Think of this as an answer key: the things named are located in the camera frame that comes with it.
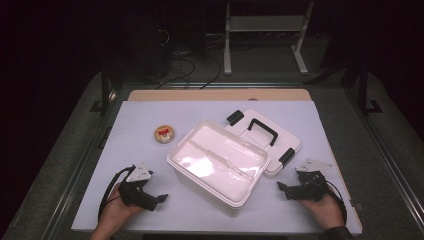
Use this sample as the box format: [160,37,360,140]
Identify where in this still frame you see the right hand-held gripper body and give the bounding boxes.
[285,158,334,203]

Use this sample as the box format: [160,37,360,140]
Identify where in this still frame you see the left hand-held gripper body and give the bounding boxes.
[118,163,158,212]

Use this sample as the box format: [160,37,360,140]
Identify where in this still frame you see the round tan packet red label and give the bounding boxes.
[153,124,176,145]

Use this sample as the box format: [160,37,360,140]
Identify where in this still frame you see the person's right hand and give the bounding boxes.
[297,185,345,230]

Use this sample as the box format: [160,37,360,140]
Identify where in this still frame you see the person's left hand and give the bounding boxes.
[97,182,145,235]

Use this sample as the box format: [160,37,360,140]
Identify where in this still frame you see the white table mat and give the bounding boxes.
[71,100,363,235]

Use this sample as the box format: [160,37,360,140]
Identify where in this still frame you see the grey metal stand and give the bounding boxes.
[223,0,315,76]

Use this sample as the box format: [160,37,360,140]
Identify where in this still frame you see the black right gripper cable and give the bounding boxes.
[324,179,348,225]

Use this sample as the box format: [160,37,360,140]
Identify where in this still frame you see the white lid with black handle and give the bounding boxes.
[224,108,302,178]

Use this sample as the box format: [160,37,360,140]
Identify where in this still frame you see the black frame post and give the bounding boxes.
[357,61,384,115]
[89,62,116,116]

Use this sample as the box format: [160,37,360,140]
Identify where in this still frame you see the black floor cables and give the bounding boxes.
[155,49,223,90]

